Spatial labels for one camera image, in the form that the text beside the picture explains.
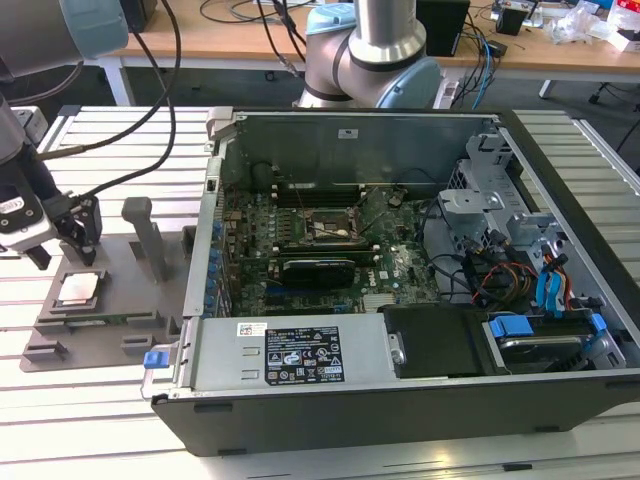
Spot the green RAM stick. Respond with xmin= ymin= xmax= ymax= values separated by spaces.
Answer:
xmin=65 ymin=312 xmax=154 ymax=326

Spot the grey power supply unit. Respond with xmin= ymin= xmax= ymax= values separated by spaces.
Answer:
xmin=169 ymin=313 xmax=407 ymax=399

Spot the orange flat wire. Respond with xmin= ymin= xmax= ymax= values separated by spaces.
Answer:
xmin=560 ymin=269 xmax=576 ymax=314

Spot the metal socket cover frame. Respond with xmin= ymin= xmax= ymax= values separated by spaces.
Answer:
xmin=348 ymin=185 xmax=390 ymax=239

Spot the green motherboard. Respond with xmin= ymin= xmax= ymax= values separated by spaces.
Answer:
xmin=218 ymin=183 xmax=451 ymax=319

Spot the blue cable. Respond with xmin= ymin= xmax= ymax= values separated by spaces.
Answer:
xmin=472 ymin=27 xmax=496 ymax=110

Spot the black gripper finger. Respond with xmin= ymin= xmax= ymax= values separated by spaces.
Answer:
xmin=27 ymin=245 xmax=52 ymax=271
xmin=52 ymin=193 xmax=104 ymax=267

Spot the white cardboard box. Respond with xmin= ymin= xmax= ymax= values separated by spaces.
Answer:
xmin=613 ymin=27 xmax=640 ymax=52

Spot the wooden desk white frame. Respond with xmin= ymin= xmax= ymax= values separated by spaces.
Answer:
xmin=94 ymin=0 xmax=311 ymax=107
xmin=449 ymin=0 xmax=640 ymax=101

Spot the clear plastic bag pile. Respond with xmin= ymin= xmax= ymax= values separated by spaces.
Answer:
xmin=542 ymin=2 xmax=621 ymax=46

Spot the black plastic cover panel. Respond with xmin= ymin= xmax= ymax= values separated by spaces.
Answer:
xmin=379 ymin=304 xmax=494 ymax=379

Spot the multicolour power wire bundle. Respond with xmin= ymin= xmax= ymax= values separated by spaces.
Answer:
xmin=472 ymin=259 xmax=536 ymax=306

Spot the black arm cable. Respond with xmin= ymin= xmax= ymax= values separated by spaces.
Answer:
xmin=37 ymin=0 xmax=181 ymax=201

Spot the white power strip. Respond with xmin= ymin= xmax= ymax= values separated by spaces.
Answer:
xmin=432 ymin=79 xmax=461 ymax=110

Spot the silver square CPU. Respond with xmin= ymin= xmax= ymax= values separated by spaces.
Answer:
xmin=57 ymin=274 xmax=101 ymax=306

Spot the grey-brown parts rack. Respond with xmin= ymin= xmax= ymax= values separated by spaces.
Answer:
xmin=18 ymin=196 xmax=199 ymax=374

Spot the CPU socket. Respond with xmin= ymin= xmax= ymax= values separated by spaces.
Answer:
xmin=301 ymin=207 xmax=360 ymax=245

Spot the hard disk in blue carrier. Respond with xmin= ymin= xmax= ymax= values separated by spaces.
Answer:
xmin=487 ymin=312 xmax=610 ymax=374

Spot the black open PC case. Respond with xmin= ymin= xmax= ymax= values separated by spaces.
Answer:
xmin=141 ymin=106 xmax=640 ymax=459

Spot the small black open box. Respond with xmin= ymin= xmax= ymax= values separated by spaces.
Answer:
xmin=497 ymin=4 xmax=531 ymax=36

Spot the black RAM slot pair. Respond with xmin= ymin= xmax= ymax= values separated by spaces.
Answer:
xmin=271 ymin=241 xmax=380 ymax=265
xmin=272 ymin=182 xmax=365 ymax=208

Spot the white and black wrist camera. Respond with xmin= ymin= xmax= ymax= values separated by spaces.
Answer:
xmin=0 ymin=187 xmax=54 ymax=254

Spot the black graphics card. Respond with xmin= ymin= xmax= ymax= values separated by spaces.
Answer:
xmin=272 ymin=257 xmax=357 ymax=291

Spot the grey plastic case latch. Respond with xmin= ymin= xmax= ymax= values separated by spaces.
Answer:
xmin=205 ymin=106 xmax=237 ymax=142

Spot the silver metal drive cage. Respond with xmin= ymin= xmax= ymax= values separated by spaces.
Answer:
xmin=435 ymin=130 xmax=574 ymax=266

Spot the large black box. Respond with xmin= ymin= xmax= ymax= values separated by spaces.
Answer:
xmin=120 ymin=0 xmax=159 ymax=32

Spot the blue flat wire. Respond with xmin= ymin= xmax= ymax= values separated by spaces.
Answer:
xmin=535 ymin=267 xmax=557 ymax=315
xmin=547 ymin=253 xmax=571 ymax=321

